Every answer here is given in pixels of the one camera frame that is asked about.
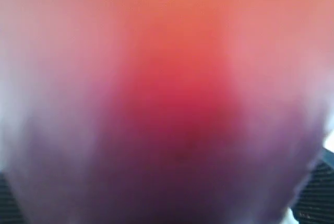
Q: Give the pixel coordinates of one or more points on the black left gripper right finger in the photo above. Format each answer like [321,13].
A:
[315,205]

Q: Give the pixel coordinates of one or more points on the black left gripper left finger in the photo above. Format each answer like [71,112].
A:
[9,210]

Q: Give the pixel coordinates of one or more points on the red sauce squeeze bottle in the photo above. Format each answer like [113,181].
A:
[163,111]

